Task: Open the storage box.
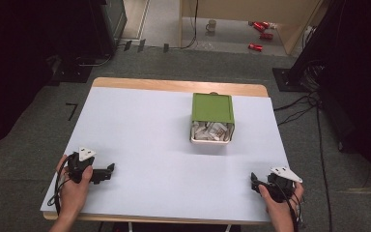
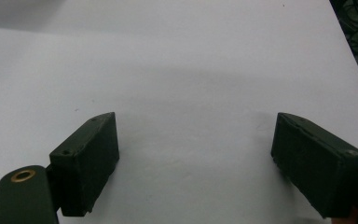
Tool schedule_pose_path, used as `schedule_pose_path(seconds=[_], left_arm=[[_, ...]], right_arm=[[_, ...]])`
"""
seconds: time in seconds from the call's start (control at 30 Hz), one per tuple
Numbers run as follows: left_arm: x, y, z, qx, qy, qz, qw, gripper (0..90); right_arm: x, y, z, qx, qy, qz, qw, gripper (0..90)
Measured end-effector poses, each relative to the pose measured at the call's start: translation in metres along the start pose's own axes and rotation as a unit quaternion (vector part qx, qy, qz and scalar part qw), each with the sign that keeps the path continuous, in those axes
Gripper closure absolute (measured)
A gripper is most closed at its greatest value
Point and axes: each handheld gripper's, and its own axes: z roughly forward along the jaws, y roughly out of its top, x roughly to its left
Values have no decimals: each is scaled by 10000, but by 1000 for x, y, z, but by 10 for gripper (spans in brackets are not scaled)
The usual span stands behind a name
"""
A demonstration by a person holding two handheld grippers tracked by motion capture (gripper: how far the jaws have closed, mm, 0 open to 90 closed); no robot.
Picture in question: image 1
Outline pile of white sachets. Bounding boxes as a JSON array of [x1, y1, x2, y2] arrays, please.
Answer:
[[191, 121, 233, 142]]

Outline wooden table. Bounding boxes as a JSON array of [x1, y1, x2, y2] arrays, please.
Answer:
[[42, 76, 272, 226]]

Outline black stand base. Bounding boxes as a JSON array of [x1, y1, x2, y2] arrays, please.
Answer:
[[271, 67, 307, 94], [47, 55, 94, 86]]

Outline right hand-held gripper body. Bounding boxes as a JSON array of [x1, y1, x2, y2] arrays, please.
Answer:
[[254, 166, 303, 204]]

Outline black cabinet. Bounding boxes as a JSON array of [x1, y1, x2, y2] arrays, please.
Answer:
[[88, 0, 128, 60]]

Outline black hanging cable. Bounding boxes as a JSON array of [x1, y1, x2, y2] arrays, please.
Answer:
[[168, 0, 200, 50]]

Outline white table sheet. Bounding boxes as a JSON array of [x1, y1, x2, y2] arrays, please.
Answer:
[[40, 86, 303, 224]]

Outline person's left hand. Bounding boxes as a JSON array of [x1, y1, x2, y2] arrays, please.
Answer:
[[56, 154, 94, 220]]

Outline wooden partition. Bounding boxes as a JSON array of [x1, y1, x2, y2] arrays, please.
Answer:
[[178, 0, 324, 56]]

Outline grey mug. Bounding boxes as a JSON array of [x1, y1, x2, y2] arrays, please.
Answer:
[[205, 18, 218, 34]]

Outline green drawer box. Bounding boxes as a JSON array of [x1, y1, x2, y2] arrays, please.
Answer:
[[190, 92, 236, 126]]

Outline black curtain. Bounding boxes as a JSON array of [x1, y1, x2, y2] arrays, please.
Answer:
[[0, 0, 104, 154], [294, 0, 371, 194]]

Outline person's right hand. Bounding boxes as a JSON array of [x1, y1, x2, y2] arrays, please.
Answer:
[[258, 182, 305, 228]]

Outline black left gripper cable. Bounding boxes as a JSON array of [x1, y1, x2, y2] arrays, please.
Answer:
[[46, 155, 73, 217]]

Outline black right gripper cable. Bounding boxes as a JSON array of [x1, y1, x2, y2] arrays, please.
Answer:
[[271, 182, 304, 232]]

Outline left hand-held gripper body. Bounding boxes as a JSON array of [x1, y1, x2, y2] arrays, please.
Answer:
[[67, 147, 112, 185]]

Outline long black floor cable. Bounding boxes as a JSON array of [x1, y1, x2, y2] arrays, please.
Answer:
[[314, 96, 334, 232]]

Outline black floor cables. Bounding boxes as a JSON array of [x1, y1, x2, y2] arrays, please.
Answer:
[[272, 61, 321, 128]]

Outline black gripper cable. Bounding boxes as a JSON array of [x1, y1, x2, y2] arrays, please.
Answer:
[[46, 155, 73, 217], [271, 182, 304, 232]]

